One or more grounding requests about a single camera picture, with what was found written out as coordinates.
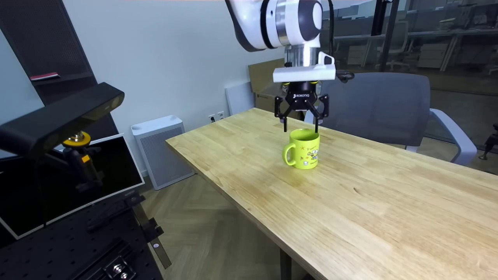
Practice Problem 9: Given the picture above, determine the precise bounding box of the black perforated breadboard table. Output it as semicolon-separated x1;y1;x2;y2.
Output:
0;192;168;280

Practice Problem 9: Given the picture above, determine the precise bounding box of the black metal bracket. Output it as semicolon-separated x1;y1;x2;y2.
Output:
130;204;172;271

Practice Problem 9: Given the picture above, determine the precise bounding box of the green mug with print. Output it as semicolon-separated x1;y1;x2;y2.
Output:
281;128;322;171

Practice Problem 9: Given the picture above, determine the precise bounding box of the grey office chair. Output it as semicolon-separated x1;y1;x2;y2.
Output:
302;70;479;167

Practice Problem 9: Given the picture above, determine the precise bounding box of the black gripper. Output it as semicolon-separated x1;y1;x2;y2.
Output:
272;81;331;134

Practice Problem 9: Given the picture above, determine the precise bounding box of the white air purifier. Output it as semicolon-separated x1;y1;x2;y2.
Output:
129;114;196;192

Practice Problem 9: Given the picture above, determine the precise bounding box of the white wrist mounting plate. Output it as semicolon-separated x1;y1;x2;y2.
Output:
272;64;337;84

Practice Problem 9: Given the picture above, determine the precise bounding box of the white wall outlet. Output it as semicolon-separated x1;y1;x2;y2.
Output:
207;109;227;125

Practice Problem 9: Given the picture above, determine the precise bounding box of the black table leg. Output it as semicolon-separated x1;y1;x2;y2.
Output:
278;248;295;280

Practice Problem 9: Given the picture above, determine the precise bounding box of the black stereo camera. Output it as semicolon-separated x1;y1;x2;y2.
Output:
0;81;126;157

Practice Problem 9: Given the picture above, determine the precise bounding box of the white flat panel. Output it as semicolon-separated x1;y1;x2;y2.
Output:
222;80;256;117

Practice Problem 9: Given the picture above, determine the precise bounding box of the yellow black camera mount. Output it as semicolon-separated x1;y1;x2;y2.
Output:
51;129;105;189

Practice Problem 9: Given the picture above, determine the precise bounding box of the brown cardboard box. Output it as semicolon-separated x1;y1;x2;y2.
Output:
247;58;292;114

